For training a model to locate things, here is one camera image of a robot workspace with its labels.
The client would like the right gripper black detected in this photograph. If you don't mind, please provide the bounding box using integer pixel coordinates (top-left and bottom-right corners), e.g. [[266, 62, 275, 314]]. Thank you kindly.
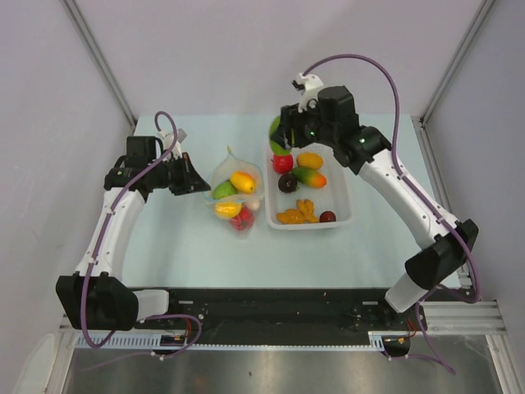
[[271, 98, 336, 152]]

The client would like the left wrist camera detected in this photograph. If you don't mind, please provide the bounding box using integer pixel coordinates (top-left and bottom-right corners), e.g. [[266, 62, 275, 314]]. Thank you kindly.
[[157, 128, 187, 161]]

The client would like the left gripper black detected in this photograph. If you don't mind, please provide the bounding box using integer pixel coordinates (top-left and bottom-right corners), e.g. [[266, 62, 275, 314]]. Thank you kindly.
[[148, 152, 210, 196]]

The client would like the green leaf vegetable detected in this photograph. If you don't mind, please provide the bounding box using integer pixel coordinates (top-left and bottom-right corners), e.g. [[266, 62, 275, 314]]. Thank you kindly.
[[268, 116, 293, 155]]

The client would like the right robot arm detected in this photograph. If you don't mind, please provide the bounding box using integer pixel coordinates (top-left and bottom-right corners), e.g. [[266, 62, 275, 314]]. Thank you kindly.
[[270, 82, 479, 329]]

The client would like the dark red plum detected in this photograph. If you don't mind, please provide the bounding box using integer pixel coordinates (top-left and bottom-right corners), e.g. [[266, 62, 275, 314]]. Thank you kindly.
[[319, 210, 337, 222]]

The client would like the white radish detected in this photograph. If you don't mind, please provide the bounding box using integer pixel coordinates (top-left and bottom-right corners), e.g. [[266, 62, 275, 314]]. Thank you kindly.
[[244, 195, 263, 212]]

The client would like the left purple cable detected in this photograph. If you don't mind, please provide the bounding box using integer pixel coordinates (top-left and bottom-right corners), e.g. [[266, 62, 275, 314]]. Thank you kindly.
[[80, 110, 202, 373]]

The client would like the green orange mango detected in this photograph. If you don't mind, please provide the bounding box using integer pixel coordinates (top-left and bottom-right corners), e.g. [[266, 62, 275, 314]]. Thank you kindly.
[[291, 167, 327, 189]]

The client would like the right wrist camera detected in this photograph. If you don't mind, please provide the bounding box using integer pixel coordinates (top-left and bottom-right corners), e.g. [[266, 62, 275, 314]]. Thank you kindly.
[[292, 73, 325, 113]]

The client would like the clear zip top bag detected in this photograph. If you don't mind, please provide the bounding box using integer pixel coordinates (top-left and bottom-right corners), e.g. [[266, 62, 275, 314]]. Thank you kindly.
[[204, 146, 265, 239]]

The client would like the aluminium frame post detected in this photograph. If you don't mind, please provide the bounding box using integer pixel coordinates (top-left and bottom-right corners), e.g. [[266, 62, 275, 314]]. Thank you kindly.
[[418, 0, 499, 125], [60, 0, 138, 130]]

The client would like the right aluminium frame post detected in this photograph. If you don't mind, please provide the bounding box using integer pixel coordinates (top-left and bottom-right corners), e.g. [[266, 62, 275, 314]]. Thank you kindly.
[[418, 0, 499, 125]]

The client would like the dark purple mangosteen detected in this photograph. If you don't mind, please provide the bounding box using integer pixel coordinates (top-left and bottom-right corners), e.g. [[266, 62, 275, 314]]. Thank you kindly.
[[278, 173, 298, 194]]

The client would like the orange papaya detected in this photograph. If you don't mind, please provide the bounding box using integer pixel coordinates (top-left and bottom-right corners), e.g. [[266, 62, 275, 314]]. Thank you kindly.
[[229, 171, 257, 195]]

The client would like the yellow lemon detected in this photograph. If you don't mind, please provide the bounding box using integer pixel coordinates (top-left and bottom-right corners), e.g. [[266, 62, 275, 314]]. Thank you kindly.
[[214, 202, 243, 219]]

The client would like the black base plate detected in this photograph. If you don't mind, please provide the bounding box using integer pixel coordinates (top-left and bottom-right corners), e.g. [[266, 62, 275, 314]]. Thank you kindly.
[[135, 288, 402, 344]]

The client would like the small orange fruit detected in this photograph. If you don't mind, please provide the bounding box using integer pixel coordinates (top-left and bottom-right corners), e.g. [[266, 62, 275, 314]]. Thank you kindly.
[[276, 199, 319, 225]]

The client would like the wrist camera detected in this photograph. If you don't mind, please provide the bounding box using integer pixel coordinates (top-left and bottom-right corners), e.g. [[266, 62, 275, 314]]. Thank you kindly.
[[157, 128, 187, 161], [292, 73, 325, 113]]

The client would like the red apple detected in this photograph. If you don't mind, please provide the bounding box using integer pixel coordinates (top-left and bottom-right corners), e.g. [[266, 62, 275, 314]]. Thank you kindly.
[[272, 154, 294, 174]]

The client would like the aluminium front rail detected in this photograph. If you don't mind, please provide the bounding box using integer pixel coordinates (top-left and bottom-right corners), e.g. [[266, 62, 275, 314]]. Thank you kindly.
[[59, 301, 505, 334]]

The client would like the orange yellow mango top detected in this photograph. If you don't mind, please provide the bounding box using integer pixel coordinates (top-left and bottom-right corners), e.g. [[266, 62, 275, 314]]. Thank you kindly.
[[296, 152, 323, 170]]

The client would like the red bell pepper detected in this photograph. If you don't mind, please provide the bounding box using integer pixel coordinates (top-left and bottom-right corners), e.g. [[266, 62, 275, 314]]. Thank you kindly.
[[230, 206, 254, 231]]

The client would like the white cable duct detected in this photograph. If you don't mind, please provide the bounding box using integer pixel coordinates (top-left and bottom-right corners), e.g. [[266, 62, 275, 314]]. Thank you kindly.
[[75, 331, 389, 352]]

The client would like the left aluminium frame post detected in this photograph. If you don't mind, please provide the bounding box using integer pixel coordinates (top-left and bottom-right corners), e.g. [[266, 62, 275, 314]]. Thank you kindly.
[[60, 0, 138, 130]]

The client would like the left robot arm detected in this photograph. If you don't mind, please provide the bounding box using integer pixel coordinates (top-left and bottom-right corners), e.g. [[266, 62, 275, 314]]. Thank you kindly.
[[56, 131, 210, 331]]

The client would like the green lime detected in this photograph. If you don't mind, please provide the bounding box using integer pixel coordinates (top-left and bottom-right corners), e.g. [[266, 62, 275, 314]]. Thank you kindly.
[[212, 180, 238, 200]]

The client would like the white plastic basket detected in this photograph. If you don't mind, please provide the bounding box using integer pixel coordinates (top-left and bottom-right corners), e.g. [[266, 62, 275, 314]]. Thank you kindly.
[[262, 141, 353, 231]]

